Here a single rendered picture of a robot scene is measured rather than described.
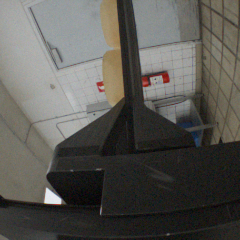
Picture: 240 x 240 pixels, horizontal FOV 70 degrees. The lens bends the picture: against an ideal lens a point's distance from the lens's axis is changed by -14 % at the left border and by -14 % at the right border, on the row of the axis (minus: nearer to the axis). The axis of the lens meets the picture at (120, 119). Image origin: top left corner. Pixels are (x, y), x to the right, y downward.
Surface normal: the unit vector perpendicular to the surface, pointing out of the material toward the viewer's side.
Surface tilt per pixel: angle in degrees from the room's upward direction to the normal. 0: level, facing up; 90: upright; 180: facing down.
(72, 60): 90
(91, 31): 90
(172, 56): 90
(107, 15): 88
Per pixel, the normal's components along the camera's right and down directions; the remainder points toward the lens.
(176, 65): 0.05, 0.72
